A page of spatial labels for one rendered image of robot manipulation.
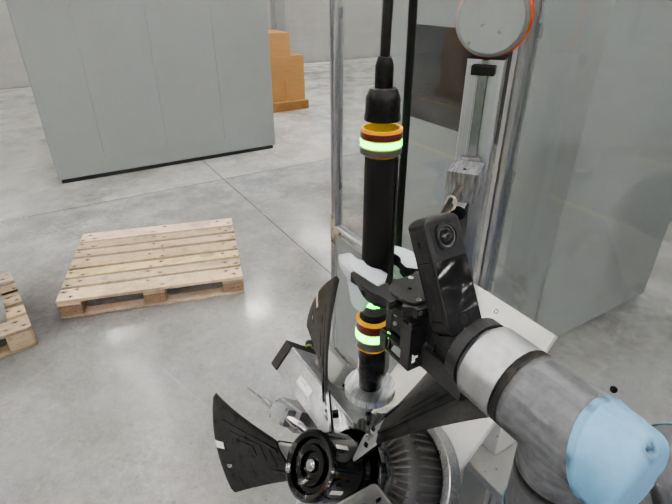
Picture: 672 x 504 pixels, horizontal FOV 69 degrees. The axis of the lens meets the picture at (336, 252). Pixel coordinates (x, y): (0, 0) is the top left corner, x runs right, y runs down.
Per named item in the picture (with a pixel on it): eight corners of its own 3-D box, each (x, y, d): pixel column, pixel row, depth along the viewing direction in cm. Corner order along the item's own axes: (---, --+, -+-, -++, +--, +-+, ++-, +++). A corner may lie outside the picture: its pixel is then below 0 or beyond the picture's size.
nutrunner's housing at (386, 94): (361, 389, 71) (372, 52, 48) (386, 397, 69) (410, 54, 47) (351, 408, 68) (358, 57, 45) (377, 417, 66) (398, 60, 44)
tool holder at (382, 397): (360, 358, 73) (362, 305, 68) (405, 371, 70) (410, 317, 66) (336, 399, 66) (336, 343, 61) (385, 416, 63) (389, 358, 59)
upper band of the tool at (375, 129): (368, 146, 53) (369, 120, 52) (406, 151, 52) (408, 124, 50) (353, 157, 50) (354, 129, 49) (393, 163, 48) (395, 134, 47)
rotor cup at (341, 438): (343, 417, 98) (298, 407, 89) (398, 449, 87) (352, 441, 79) (317, 489, 96) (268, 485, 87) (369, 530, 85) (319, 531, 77)
